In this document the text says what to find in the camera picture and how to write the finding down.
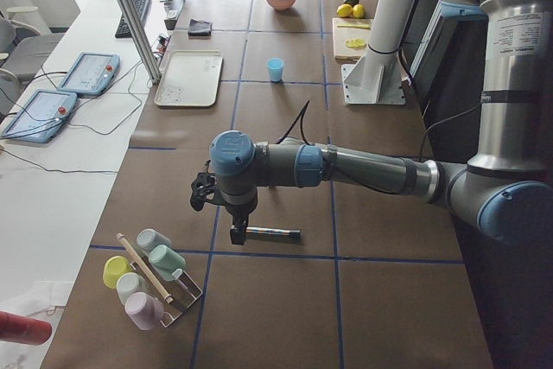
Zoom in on lemon slices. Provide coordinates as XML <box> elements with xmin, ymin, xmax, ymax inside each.
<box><xmin>345</xmin><ymin>38</ymin><xmax>366</xmax><ymax>49</ymax></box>

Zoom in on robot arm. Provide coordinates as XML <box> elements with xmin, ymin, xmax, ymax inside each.
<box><xmin>190</xmin><ymin>0</ymin><xmax>552</xmax><ymax>245</ymax></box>

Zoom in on aluminium frame post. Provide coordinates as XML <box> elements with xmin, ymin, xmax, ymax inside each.
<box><xmin>118</xmin><ymin>0</ymin><xmax>162</xmax><ymax>85</ymax></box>

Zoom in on blue teach pendant near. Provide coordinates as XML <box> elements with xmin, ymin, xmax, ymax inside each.
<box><xmin>1</xmin><ymin>90</ymin><xmax>78</xmax><ymax>144</ymax></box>

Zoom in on yellow lemon left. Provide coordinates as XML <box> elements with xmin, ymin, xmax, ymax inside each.
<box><xmin>336</xmin><ymin>3</ymin><xmax>353</xmax><ymax>18</ymax></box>

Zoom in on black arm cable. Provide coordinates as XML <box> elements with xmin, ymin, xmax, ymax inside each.
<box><xmin>276</xmin><ymin>99</ymin><xmax>312</xmax><ymax>145</ymax></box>

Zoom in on yellow cup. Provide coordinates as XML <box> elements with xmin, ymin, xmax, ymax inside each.
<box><xmin>102</xmin><ymin>256</ymin><xmax>133</xmax><ymax>289</ymax></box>

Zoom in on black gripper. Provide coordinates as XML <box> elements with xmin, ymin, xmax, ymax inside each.
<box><xmin>190</xmin><ymin>161</ymin><xmax>257</xmax><ymax>245</ymax></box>

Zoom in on mint green cup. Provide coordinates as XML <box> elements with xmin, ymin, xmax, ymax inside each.
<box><xmin>148</xmin><ymin>245</ymin><xmax>186</xmax><ymax>281</ymax></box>

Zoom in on yellow plastic knife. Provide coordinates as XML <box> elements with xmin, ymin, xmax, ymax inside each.
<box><xmin>336</xmin><ymin>23</ymin><xmax>372</xmax><ymax>30</ymax></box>

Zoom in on cream bear tray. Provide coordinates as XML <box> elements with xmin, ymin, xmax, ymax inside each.
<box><xmin>154</xmin><ymin>50</ymin><xmax>223</xmax><ymax>107</ymax></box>

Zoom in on red cylinder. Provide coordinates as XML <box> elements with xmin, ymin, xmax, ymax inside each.
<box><xmin>0</xmin><ymin>311</ymin><xmax>53</xmax><ymax>346</ymax></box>

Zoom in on light blue cup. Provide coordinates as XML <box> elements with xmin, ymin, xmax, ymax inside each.
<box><xmin>266</xmin><ymin>57</ymin><xmax>284</xmax><ymax>83</ymax></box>

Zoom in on blue teach pendant far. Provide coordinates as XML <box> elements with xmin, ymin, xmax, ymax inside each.
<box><xmin>58</xmin><ymin>52</ymin><xmax>120</xmax><ymax>97</ymax></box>

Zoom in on steel muddler black tip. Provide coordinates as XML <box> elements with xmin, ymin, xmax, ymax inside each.
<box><xmin>245</xmin><ymin>226</ymin><xmax>302</xmax><ymax>243</ymax></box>

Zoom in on wooden cutting board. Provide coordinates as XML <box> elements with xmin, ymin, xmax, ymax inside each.
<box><xmin>332</xmin><ymin>17</ymin><xmax>373</xmax><ymax>60</ymax></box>

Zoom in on white wire cup rack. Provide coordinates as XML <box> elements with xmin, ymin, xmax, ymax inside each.
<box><xmin>130</xmin><ymin>259</ymin><xmax>203</xmax><ymax>328</ymax></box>

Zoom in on yellow lemon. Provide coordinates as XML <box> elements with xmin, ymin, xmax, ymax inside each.
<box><xmin>351</xmin><ymin>3</ymin><xmax>365</xmax><ymax>19</ymax></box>
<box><xmin>336</xmin><ymin>3</ymin><xmax>353</xmax><ymax>18</ymax></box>

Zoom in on grey cup upper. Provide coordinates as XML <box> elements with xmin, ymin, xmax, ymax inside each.
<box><xmin>136</xmin><ymin>228</ymin><xmax>172</xmax><ymax>255</ymax></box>

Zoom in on wooden rack handle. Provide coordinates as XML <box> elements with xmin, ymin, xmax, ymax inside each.
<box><xmin>116</xmin><ymin>233</ymin><xmax>174</xmax><ymax>304</ymax></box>

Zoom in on black keyboard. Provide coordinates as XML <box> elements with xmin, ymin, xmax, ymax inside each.
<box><xmin>114</xmin><ymin>0</ymin><xmax>153</xmax><ymax>39</ymax></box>

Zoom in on white cup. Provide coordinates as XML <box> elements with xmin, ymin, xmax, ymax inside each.
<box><xmin>116</xmin><ymin>272</ymin><xmax>149</xmax><ymax>306</ymax></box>

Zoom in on pink cup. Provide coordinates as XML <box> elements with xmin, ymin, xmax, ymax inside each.
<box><xmin>124</xmin><ymin>292</ymin><xmax>164</xmax><ymax>330</ymax></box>

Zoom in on grey folded cloth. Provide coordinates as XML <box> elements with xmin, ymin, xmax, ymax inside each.
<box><xmin>188</xmin><ymin>19</ymin><xmax>213</xmax><ymax>38</ymax></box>

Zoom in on blue teach pendant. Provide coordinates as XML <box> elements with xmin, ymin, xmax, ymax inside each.
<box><xmin>1</xmin><ymin>90</ymin><xmax>78</xmax><ymax>144</ymax></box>
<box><xmin>58</xmin><ymin>52</ymin><xmax>120</xmax><ymax>97</ymax></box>

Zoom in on yellow lemon right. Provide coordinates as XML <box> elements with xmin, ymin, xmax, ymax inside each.
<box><xmin>351</xmin><ymin>3</ymin><xmax>365</xmax><ymax>19</ymax></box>

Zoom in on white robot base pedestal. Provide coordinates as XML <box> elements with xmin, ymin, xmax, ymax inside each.
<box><xmin>341</xmin><ymin>0</ymin><xmax>415</xmax><ymax>105</ymax></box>

